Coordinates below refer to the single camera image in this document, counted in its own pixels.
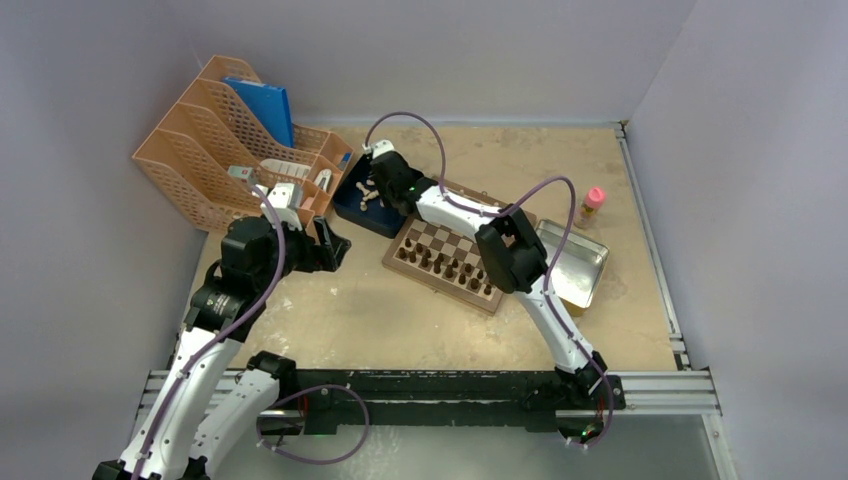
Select peach plastic file organizer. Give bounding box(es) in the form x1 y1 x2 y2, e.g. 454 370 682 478
132 55 355 236

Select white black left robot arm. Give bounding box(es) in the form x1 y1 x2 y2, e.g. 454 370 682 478
93 217 351 479

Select gold metal tin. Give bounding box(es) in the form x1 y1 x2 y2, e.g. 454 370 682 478
536 219 609 317

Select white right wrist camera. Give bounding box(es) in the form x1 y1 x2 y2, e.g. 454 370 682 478
364 140 395 159

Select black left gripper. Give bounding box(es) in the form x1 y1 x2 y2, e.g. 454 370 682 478
254 214 348 291

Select grey box red label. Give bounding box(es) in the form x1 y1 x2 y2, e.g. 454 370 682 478
227 165 267 193

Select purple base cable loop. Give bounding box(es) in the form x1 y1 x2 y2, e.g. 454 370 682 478
255 383 370 466

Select pink capped small bottle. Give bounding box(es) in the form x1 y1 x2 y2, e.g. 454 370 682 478
574 187 606 228

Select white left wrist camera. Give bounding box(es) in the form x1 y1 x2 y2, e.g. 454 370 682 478
263 182 303 231

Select wooden chess board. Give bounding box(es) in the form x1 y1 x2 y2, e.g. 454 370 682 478
382 213 504 315

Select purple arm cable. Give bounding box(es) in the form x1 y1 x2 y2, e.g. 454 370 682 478
363 111 616 452
129 184 289 480

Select dark blue tray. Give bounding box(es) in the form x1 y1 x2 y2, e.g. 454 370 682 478
332 155 420 239

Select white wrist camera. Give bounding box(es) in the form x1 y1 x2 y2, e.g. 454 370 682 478
364 140 395 159
263 182 303 231

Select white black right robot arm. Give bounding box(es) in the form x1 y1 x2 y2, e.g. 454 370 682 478
363 146 612 407

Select white stapler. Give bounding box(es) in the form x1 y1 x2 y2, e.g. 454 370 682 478
313 168 333 192

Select blue folder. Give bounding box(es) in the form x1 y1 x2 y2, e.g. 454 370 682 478
222 76 295 148

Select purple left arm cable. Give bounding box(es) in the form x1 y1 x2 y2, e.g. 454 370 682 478
129 184 289 480

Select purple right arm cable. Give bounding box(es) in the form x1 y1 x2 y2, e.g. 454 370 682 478
363 111 616 452

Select white paper pack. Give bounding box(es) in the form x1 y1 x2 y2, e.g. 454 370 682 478
260 158 311 179

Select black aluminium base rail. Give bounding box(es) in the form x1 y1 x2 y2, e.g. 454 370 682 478
135 368 722 439

